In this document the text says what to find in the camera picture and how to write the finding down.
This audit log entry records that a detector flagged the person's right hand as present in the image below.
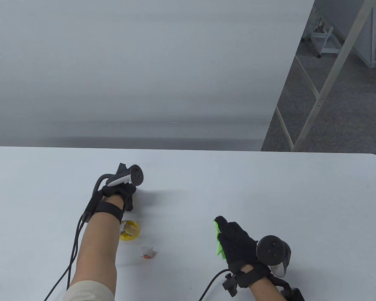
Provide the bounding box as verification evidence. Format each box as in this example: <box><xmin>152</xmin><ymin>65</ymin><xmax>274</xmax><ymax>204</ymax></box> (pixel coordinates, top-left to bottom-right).
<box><xmin>215</xmin><ymin>216</ymin><xmax>269</xmax><ymax>274</ymax></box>

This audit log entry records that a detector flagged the person's left hand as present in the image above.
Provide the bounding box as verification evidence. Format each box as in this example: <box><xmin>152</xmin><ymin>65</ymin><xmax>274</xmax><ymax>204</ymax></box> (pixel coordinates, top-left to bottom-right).
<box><xmin>100</xmin><ymin>183</ymin><xmax>137</xmax><ymax>212</ymax></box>

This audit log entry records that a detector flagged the green dusting cloth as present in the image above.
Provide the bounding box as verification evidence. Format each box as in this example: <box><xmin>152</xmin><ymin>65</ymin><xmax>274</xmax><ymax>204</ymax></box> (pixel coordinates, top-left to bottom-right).
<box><xmin>212</xmin><ymin>219</ymin><xmax>225</xmax><ymax>258</ymax></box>

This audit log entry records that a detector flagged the yellow ring dogs ornament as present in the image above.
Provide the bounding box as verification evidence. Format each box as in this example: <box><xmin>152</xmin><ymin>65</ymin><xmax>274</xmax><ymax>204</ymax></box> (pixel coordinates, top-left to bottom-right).
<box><xmin>119</xmin><ymin>220</ymin><xmax>140</xmax><ymax>241</ymax></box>

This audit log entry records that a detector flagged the small orange white ornament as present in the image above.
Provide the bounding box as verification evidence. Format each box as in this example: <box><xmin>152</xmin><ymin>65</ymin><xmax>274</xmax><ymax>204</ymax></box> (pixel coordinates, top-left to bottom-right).
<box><xmin>141</xmin><ymin>246</ymin><xmax>158</xmax><ymax>260</ymax></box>

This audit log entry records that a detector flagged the person's left forearm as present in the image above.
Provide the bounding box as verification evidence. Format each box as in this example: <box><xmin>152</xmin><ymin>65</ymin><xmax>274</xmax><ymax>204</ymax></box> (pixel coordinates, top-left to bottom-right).
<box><xmin>68</xmin><ymin>195</ymin><xmax>123</xmax><ymax>292</ymax></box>

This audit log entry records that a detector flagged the person's right forearm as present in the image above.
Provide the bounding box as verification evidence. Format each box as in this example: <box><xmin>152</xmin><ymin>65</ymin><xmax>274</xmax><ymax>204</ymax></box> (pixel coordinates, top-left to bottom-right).
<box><xmin>248</xmin><ymin>276</ymin><xmax>289</xmax><ymax>301</ymax></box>

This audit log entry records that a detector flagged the black left hand controller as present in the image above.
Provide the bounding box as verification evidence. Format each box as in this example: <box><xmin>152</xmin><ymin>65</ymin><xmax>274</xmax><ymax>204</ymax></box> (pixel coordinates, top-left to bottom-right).
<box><xmin>94</xmin><ymin>163</ymin><xmax>144</xmax><ymax>196</ymax></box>

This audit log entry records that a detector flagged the black hand controller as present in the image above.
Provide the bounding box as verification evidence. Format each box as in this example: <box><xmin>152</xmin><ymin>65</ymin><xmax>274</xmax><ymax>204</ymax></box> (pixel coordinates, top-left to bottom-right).
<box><xmin>256</xmin><ymin>235</ymin><xmax>291</xmax><ymax>278</ymax></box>
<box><xmin>94</xmin><ymin>163</ymin><xmax>144</xmax><ymax>196</ymax></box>

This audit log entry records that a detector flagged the black right hand controller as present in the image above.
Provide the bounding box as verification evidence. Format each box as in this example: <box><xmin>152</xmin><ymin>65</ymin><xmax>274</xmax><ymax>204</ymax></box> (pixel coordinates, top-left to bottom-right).
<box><xmin>256</xmin><ymin>235</ymin><xmax>291</xmax><ymax>278</ymax></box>

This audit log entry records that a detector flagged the beige sleeve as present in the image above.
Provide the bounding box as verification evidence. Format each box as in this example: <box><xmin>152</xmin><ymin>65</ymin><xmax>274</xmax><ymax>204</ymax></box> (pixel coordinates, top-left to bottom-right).
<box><xmin>63</xmin><ymin>281</ymin><xmax>115</xmax><ymax>301</ymax></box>

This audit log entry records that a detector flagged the large white backdrop board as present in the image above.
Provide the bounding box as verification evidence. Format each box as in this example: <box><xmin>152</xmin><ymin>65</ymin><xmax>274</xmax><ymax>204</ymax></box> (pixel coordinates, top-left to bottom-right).
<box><xmin>0</xmin><ymin>0</ymin><xmax>315</xmax><ymax>152</ymax></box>

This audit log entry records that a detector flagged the grey partition panel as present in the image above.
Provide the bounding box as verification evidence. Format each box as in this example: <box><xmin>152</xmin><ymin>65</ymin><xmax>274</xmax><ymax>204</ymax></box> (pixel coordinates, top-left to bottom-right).
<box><xmin>313</xmin><ymin>0</ymin><xmax>376</xmax><ymax>69</ymax></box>

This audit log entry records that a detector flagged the black left wrist strap box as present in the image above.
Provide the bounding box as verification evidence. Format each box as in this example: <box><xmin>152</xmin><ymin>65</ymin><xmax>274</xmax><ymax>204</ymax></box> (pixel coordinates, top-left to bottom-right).
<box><xmin>83</xmin><ymin>188</ymin><xmax>124</xmax><ymax>224</ymax></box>

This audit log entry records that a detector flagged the black wrist strap box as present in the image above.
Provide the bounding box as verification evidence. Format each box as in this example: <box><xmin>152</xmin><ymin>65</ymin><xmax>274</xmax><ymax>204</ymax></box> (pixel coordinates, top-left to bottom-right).
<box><xmin>83</xmin><ymin>188</ymin><xmax>124</xmax><ymax>224</ymax></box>
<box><xmin>269</xmin><ymin>273</ymin><xmax>305</xmax><ymax>301</ymax></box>

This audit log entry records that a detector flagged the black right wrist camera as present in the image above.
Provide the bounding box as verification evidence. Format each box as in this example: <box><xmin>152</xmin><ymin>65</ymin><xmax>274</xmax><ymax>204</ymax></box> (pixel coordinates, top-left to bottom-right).
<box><xmin>222</xmin><ymin>273</ymin><xmax>238</xmax><ymax>297</ymax></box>

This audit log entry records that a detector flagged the black cable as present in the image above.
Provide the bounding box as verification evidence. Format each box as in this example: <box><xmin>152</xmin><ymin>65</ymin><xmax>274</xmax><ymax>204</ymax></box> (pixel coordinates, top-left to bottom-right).
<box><xmin>198</xmin><ymin>269</ymin><xmax>231</xmax><ymax>301</ymax></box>
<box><xmin>44</xmin><ymin>215</ymin><xmax>86</xmax><ymax>301</ymax></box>

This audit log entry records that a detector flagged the black right wrist strap box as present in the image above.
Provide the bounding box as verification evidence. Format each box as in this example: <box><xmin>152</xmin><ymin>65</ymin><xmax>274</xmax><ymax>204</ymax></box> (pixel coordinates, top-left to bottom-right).
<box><xmin>269</xmin><ymin>273</ymin><xmax>305</xmax><ymax>301</ymax></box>

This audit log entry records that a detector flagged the white metal table frame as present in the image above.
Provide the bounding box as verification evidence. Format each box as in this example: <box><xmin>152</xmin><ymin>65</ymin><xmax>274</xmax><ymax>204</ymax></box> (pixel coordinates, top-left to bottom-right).
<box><xmin>275</xmin><ymin>0</ymin><xmax>376</xmax><ymax>152</ymax></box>

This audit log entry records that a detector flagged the white wheeled cart frame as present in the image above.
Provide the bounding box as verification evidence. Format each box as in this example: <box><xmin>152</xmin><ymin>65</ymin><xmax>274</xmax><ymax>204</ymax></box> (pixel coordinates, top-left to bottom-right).
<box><xmin>302</xmin><ymin>19</ymin><xmax>343</xmax><ymax>58</ymax></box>

